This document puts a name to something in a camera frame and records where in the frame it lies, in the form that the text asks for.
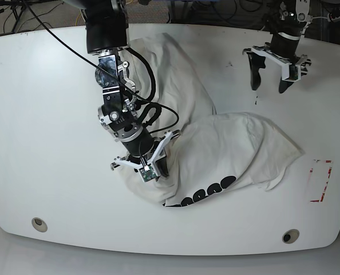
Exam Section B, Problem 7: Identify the image-left gripper white bracket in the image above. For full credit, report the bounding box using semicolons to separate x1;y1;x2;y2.
110;130;181;183

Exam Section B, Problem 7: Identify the image-right gripper white bracket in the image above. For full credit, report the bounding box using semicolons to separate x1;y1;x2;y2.
243;32;312;93

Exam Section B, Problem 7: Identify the white printed t-shirt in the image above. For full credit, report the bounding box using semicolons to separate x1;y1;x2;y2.
118;33;303;207

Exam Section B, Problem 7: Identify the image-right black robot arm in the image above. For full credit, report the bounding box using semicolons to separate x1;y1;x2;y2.
243;1;313;93

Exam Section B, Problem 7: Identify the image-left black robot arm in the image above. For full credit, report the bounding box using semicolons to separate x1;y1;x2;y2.
68;1;179;182

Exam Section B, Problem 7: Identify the red tape rectangle marking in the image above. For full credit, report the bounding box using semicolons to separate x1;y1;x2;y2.
307;159;333;203

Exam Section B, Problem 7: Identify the black tripod stand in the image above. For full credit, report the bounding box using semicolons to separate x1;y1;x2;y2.
0;0;30;33

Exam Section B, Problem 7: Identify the left table cable grommet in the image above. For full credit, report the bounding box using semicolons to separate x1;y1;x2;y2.
31;218;48;233

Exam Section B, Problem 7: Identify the table cable grommet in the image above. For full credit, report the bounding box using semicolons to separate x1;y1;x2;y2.
31;218;48;233
282;229;299;244

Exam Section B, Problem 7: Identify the right table cable grommet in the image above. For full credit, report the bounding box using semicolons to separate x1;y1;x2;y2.
282;229;299;244

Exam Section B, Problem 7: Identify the image-left arm black cable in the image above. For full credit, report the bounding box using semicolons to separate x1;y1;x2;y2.
21;0;180;133

